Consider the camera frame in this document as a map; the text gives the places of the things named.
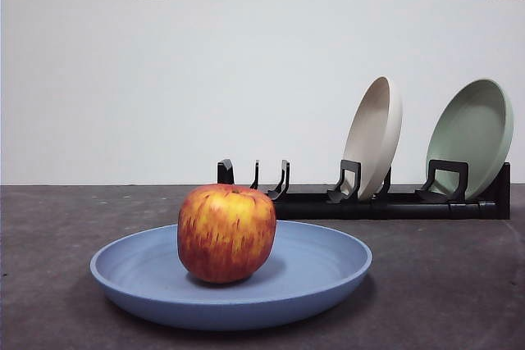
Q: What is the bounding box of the red yellow apple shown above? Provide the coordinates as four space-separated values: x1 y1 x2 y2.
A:
176 183 278 285

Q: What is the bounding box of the blue plate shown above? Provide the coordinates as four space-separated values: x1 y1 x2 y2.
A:
89 219 374 332

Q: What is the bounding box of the beige plate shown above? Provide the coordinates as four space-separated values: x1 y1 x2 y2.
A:
341 75 404 202

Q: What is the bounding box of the black plate rack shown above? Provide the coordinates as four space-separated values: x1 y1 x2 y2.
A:
216 158 512 221

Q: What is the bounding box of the green plate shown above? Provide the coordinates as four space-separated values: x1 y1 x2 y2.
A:
425 78 515 202

